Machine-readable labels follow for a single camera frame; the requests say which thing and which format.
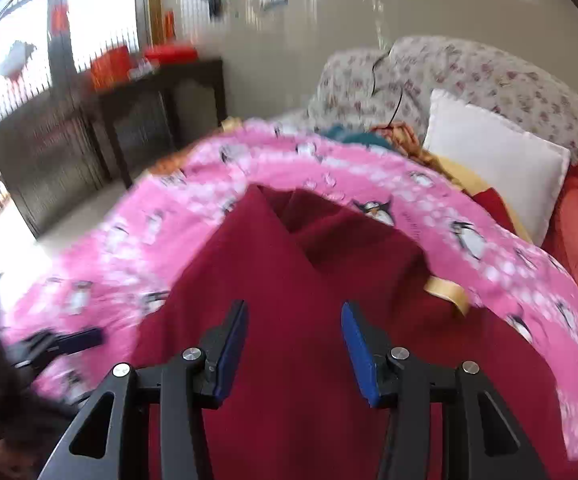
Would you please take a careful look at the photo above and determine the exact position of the dark red garment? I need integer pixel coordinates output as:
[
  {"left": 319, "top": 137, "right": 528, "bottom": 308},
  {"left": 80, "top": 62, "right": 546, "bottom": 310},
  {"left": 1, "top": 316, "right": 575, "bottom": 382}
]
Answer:
[{"left": 132, "top": 186, "right": 568, "bottom": 479}]

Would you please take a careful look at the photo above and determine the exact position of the pink penguin blanket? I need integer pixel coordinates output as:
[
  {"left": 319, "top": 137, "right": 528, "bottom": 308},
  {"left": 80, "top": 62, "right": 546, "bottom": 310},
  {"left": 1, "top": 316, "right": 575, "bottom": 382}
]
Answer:
[{"left": 4, "top": 120, "right": 578, "bottom": 460}]

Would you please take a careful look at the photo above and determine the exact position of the dark wooden side table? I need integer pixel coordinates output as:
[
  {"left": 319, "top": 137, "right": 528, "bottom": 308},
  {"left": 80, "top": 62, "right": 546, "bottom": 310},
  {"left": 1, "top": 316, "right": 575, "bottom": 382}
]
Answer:
[{"left": 81, "top": 56, "right": 229, "bottom": 189}]

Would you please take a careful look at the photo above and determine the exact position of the white pillow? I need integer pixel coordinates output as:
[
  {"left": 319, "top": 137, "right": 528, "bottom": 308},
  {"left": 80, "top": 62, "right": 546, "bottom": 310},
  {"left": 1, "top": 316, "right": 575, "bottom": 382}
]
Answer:
[{"left": 423, "top": 89, "right": 571, "bottom": 246}]

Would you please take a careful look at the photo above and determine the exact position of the orange red box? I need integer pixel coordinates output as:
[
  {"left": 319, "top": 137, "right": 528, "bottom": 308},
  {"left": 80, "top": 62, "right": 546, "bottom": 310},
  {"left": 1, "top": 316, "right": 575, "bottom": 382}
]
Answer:
[{"left": 90, "top": 44, "right": 132, "bottom": 91}]

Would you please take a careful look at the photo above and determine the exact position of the yellow orange blanket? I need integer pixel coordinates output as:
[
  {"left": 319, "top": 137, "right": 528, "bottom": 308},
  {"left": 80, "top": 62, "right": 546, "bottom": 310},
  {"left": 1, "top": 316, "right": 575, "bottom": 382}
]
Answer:
[{"left": 370, "top": 122, "right": 532, "bottom": 243}]

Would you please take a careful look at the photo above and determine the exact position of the teal cloth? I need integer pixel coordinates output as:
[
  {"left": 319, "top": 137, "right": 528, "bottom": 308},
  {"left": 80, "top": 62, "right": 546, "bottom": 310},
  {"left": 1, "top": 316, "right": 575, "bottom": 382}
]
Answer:
[{"left": 318, "top": 125, "right": 394, "bottom": 152}]

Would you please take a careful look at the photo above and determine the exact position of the red box on table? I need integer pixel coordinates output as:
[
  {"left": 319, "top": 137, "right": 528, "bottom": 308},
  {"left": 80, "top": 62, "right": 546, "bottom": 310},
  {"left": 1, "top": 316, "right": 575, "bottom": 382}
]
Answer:
[{"left": 144, "top": 44, "right": 199, "bottom": 65}]

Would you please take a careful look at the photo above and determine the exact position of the floral quilt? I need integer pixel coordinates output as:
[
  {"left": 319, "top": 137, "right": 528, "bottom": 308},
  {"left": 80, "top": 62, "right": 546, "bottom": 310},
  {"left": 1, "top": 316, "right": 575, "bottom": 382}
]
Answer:
[{"left": 305, "top": 36, "right": 578, "bottom": 164}]

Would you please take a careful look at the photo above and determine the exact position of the black cable on quilt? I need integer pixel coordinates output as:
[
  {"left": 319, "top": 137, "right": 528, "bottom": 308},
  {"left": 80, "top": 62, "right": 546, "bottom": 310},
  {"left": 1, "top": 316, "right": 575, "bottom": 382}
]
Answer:
[{"left": 369, "top": 49, "right": 418, "bottom": 126}]

